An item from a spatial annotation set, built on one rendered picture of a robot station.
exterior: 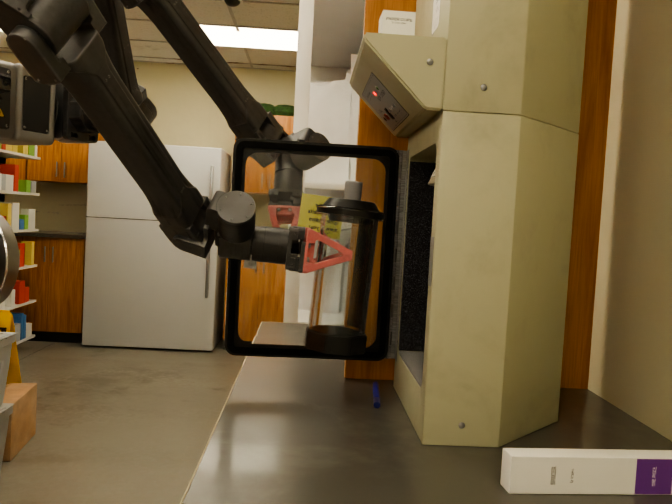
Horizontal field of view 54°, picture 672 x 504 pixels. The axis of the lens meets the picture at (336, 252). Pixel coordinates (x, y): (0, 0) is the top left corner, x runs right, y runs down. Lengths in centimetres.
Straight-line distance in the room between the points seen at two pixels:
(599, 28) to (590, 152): 24
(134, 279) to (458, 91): 523
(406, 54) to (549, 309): 45
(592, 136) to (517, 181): 47
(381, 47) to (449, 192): 22
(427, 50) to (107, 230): 525
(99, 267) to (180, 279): 70
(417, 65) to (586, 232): 59
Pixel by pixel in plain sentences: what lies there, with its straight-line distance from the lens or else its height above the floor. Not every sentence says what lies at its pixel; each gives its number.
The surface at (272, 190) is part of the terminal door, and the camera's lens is 122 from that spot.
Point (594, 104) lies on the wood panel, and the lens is 142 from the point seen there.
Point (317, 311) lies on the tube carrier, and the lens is 103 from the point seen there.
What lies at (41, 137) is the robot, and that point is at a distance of 151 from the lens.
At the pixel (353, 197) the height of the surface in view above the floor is 129.
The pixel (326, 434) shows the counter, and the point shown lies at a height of 94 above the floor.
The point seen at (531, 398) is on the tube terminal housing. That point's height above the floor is 100.
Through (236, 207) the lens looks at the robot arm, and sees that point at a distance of 97.
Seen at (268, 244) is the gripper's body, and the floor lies 121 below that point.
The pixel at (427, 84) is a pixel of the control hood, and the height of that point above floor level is 144.
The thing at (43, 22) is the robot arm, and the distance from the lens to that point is 82.
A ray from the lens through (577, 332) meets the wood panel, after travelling 141.
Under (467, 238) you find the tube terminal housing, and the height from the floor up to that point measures 124.
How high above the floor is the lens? 125
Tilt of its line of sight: 3 degrees down
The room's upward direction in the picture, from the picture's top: 3 degrees clockwise
